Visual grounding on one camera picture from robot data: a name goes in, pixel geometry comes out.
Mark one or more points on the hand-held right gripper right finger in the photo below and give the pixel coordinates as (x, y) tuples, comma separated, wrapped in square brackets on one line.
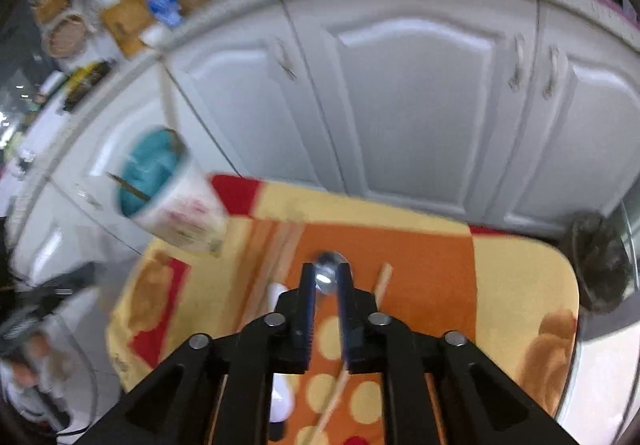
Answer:
[(350, 325)]

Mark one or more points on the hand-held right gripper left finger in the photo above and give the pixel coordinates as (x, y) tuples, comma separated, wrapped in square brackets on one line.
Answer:
[(305, 310)]

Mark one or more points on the metal spoon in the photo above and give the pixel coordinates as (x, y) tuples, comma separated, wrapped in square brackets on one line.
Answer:
[(326, 275)]

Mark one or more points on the bunch of wooden chopsticks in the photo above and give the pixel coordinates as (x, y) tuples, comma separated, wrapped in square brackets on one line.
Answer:
[(280, 255)]

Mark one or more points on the white ceramic spoon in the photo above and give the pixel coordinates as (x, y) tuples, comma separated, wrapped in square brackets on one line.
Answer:
[(281, 400)]

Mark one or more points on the cream and teal utensil holder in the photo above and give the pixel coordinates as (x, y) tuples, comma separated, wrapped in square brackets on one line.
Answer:
[(190, 215)]

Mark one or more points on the floral printed tablecloth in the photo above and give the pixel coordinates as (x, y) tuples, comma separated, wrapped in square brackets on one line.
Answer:
[(425, 275)]

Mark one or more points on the dark fuzzy object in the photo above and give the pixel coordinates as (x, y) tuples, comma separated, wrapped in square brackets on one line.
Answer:
[(597, 260)]

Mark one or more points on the small white bowl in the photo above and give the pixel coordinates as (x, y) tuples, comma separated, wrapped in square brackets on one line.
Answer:
[(156, 36)]

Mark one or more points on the blue packet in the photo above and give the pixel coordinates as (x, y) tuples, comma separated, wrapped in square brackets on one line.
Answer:
[(165, 7)]

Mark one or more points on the wooden cutting board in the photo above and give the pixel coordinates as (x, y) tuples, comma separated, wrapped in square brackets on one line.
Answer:
[(125, 22)]

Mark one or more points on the bamboo steamer basket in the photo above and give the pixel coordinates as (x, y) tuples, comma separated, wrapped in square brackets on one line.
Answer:
[(65, 35)]

